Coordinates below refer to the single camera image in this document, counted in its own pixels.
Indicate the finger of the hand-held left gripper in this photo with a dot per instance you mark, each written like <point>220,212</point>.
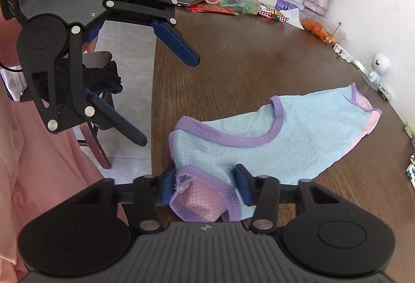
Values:
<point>120,125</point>
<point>181,49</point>

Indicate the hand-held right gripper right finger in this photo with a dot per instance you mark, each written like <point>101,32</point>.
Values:
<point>243,186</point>

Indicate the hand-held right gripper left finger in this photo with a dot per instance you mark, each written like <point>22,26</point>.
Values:
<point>167,188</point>

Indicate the pink and blue mesh vest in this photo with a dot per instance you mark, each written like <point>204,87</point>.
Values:
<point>259,146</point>

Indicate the person's left hand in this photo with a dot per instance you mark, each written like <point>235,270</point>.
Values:
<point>88,47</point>

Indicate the dark wooden chair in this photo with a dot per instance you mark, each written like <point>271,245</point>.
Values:
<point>97,146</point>

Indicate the black cloth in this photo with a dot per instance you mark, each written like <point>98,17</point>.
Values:
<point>103,78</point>

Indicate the red flat packet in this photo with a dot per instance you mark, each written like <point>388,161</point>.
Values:
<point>210,9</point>

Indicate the person's pink clothing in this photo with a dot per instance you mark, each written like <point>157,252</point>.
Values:
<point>42,172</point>

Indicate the red white checkered packet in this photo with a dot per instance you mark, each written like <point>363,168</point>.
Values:
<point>274,15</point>

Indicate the purple and white packet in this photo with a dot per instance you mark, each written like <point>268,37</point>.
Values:
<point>287,4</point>

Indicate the white paper sheet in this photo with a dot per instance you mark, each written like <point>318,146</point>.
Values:
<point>294,17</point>

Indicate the clear container with orange food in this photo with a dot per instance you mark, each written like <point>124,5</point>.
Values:
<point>319,28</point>

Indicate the strip of small white bottles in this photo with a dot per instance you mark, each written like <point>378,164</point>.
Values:
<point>343,52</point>

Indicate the small green sachet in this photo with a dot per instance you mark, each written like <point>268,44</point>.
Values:
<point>358,64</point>

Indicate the white teal-flowered folded cloth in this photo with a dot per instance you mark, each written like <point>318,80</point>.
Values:
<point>411,171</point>

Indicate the green flat packet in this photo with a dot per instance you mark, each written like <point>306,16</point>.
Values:
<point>410,130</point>

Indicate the white round security camera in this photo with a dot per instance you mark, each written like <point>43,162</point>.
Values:
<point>377,67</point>

